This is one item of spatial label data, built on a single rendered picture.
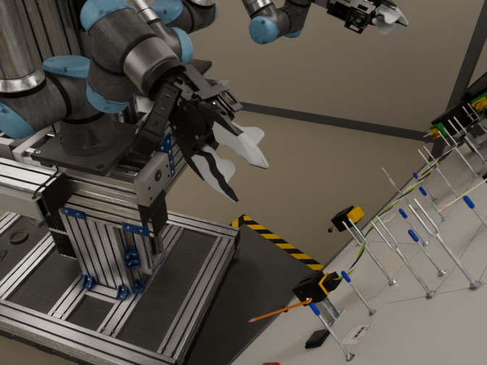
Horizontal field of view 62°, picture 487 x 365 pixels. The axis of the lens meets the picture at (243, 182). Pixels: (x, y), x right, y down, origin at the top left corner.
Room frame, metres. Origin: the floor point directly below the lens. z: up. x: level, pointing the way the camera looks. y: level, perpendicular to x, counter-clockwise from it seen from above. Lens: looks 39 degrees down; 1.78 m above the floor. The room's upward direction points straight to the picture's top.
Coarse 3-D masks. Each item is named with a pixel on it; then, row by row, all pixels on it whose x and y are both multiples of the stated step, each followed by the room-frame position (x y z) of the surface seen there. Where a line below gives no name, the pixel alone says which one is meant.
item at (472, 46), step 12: (480, 12) 1.28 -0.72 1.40; (480, 24) 1.27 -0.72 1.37; (480, 36) 1.26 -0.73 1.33; (468, 48) 1.27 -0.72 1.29; (480, 48) 1.26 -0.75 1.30; (468, 60) 1.27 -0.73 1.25; (468, 72) 1.26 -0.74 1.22; (456, 84) 1.27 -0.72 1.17; (468, 84) 1.27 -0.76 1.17; (456, 96) 1.26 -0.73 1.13; (480, 132) 1.19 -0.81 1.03; (444, 144) 1.26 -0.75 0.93
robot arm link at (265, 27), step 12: (252, 0) 1.16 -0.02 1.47; (264, 0) 1.16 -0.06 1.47; (252, 12) 1.15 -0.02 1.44; (264, 12) 1.14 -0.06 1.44; (276, 12) 1.16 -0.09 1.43; (252, 24) 1.13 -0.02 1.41; (264, 24) 1.11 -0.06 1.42; (276, 24) 1.13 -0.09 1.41; (288, 24) 1.17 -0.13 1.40; (252, 36) 1.13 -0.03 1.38; (264, 36) 1.11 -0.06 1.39; (276, 36) 1.13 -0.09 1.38
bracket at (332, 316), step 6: (324, 300) 0.46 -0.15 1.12; (318, 306) 0.44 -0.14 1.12; (324, 306) 0.44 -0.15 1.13; (330, 306) 0.45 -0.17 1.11; (324, 312) 0.44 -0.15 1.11; (330, 312) 0.44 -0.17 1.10; (336, 312) 0.44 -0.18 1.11; (342, 312) 0.44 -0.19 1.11; (330, 318) 0.43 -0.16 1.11; (336, 318) 0.43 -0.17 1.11; (330, 324) 0.41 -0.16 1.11
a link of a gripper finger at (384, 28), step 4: (376, 16) 1.17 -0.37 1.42; (380, 16) 1.15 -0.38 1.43; (372, 20) 1.15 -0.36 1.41; (376, 20) 1.15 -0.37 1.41; (380, 20) 1.16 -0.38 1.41; (396, 20) 1.14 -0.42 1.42; (376, 24) 1.14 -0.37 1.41; (380, 24) 1.14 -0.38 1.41; (384, 24) 1.14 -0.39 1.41; (392, 24) 1.14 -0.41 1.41; (396, 24) 1.13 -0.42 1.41; (400, 24) 1.13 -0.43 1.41; (380, 28) 1.13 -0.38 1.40; (384, 28) 1.13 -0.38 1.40; (388, 28) 1.13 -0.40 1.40; (392, 28) 1.13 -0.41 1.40; (396, 28) 1.13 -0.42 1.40; (400, 28) 1.13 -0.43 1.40; (380, 32) 1.12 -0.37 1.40; (384, 32) 1.12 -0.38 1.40; (388, 32) 1.12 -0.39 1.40
